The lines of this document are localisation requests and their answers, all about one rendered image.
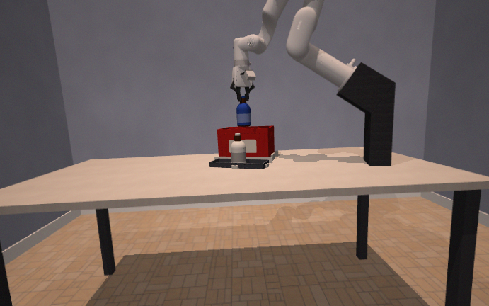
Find red bottle crate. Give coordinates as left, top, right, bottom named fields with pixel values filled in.
left=217, top=126, right=275, bottom=157

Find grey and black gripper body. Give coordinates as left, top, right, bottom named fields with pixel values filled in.
left=232, top=65, right=253, bottom=88

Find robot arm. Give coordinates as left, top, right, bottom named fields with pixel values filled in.
left=234, top=0, right=357, bottom=91

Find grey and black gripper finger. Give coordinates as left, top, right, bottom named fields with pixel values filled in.
left=230, top=81, right=241, bottom=101
left=245, top=85, right=255, bottom=101

